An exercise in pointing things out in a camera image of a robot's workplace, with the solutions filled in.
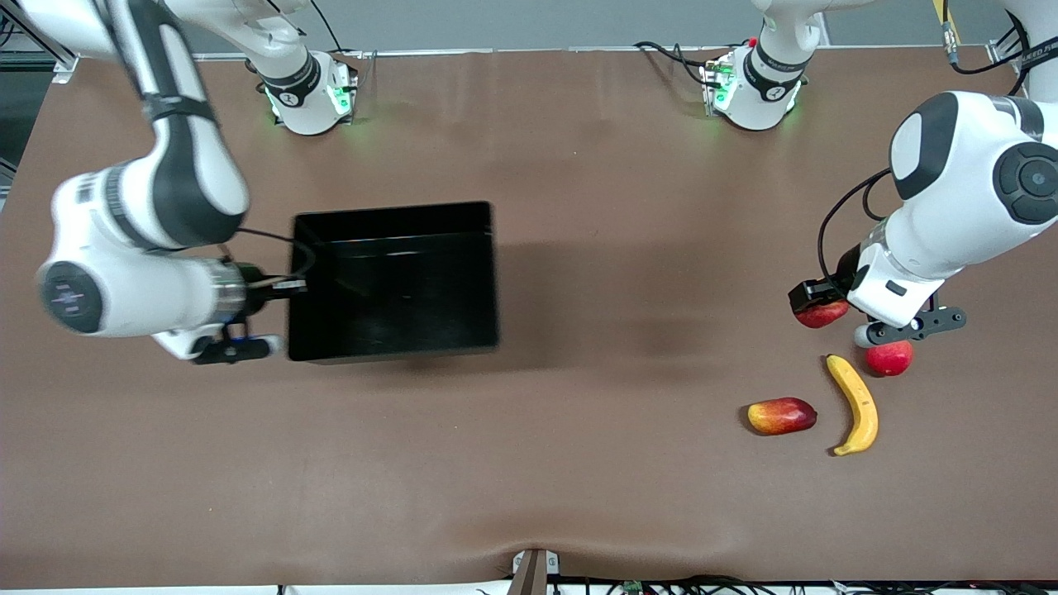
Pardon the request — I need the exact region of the brown table cover mat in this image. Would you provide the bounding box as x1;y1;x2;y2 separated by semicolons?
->
0;45;1058;589

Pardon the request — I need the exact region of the red yellow mango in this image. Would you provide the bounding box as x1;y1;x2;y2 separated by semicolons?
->
747;397;818;436

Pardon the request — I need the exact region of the small red apple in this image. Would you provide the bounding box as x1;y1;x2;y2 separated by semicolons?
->
793;299;851;330

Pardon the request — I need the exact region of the black plastic box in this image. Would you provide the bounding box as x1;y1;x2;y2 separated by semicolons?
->
285;201;502;365

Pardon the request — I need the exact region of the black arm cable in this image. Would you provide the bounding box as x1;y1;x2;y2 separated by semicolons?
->
817;12;1034;286
219;227;319;286

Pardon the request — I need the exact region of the metal table edge clamp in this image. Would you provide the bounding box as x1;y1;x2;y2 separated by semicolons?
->
511;547;561;595

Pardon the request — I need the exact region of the black left base cable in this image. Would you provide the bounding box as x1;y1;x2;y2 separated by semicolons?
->
635;40;713;85

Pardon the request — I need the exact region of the round red peach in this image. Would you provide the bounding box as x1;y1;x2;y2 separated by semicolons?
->
865;340;915;378

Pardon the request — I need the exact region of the yellow banana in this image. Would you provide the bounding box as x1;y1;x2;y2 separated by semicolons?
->
826;355;879;457

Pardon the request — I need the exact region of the black right base cable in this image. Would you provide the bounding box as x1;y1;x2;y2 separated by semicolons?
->
310;0;346;55

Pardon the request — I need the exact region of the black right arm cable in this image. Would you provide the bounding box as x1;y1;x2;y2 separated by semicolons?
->
219;227;319;286

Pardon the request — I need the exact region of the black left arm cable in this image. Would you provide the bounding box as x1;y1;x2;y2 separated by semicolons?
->
817;12;1034;286

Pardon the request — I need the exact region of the black base cable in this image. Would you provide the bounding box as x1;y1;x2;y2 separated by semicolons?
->
635;40;713;85
310;0;346;55

